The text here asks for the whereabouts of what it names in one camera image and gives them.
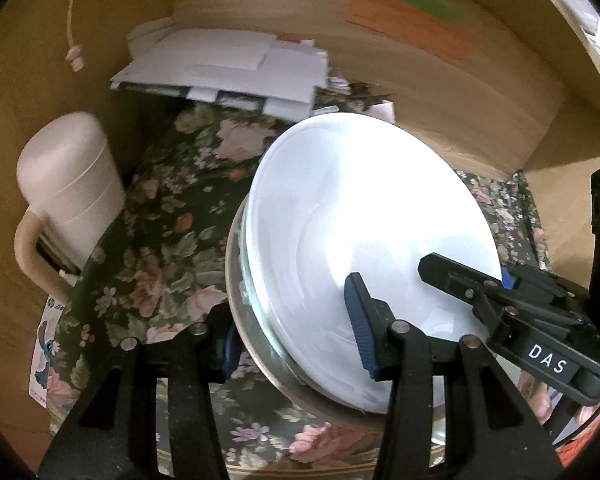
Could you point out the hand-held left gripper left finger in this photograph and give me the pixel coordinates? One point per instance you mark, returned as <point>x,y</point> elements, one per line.
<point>230,355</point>

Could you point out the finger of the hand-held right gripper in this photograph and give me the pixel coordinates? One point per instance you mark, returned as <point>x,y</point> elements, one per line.
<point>455,275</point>
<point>507,277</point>

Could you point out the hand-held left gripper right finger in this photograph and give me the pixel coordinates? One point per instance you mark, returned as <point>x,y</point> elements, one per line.
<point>360,320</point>

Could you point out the brown plate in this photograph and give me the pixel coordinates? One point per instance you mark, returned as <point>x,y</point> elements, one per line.
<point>310,407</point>

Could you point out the white plate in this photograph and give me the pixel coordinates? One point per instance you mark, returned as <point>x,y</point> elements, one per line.
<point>375,220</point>

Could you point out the person's right hand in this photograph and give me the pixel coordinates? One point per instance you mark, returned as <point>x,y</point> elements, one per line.
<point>540,402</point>

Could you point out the person's orange clothing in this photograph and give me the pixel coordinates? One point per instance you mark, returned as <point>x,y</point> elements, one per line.
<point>580,452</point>

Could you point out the dark floral tablecloth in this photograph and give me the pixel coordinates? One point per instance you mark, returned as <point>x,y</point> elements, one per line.
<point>170,240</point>

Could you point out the small white box with twigs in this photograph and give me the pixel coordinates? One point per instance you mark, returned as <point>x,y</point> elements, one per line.
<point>380,107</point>

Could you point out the white card with blue cartoon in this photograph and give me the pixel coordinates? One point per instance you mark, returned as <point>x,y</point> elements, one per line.
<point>45,350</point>

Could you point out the stack of small cards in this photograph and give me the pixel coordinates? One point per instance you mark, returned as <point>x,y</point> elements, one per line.
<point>340,86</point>

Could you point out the wooden shelf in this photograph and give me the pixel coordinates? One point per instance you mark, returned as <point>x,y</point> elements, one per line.
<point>585,60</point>

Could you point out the beige lidded mug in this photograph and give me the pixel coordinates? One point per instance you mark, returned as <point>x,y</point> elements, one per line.
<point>70,180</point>

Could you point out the orange sticky note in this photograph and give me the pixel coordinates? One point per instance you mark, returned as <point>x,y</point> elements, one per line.
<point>405,22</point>

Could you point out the stack of white papers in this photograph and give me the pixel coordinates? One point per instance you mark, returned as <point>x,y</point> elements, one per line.
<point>220,65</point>

